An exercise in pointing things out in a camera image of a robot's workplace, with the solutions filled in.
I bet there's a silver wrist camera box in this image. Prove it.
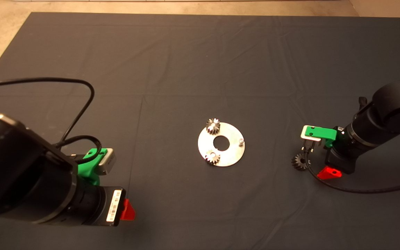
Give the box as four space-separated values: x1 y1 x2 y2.
96 149 117 176
300 125 323 150

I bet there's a steel planetary gear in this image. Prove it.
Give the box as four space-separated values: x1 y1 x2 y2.
291 154 309 171
205 150 222 166
206 118 221 136

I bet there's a dark grey table cloth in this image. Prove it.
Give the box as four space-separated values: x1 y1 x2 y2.
0 12 400 250

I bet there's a green left camera mount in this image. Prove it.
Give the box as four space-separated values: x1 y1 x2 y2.
77 148 109 186

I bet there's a green right camera mount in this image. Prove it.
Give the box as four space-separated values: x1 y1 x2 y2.
305 126 338 149

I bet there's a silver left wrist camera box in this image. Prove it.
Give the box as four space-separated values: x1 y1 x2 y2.
96 149 117 176

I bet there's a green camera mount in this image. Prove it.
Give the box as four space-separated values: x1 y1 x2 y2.
305 126 338 149
77 148 109 186

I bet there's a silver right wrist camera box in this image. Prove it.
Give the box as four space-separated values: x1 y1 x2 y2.
300 125 323 150

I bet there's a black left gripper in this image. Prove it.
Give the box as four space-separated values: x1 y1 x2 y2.
94 186 136 227

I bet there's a round metal carrier plate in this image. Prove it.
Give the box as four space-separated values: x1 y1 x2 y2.
198 122 246 167

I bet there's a thin black left camera cable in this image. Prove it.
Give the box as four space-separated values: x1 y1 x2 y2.
0 77 103 164

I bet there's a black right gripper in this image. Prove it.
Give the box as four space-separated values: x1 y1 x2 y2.
317 145 357 180

